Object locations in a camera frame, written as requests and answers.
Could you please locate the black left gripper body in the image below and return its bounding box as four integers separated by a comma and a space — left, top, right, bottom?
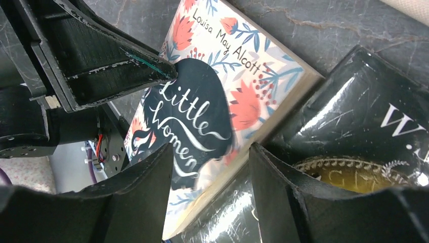
1, 1, 127, 177

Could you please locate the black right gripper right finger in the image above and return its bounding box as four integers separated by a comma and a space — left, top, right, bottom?
248, 143, 428, 242

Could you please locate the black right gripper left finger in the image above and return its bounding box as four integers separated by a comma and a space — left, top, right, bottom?
1, 144, 174, 242

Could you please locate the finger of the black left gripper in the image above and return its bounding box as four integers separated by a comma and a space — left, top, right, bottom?
13, 1, 178, 112

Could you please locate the Little Women book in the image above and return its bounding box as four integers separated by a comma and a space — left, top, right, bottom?
124, 1, 322, 240

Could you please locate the beige canvas backpack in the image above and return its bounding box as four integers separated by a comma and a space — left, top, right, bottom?
381, 0, 428, 22

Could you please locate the black Moon and Sixpence book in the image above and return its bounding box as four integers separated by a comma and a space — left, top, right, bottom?
173, 47, 428, 242

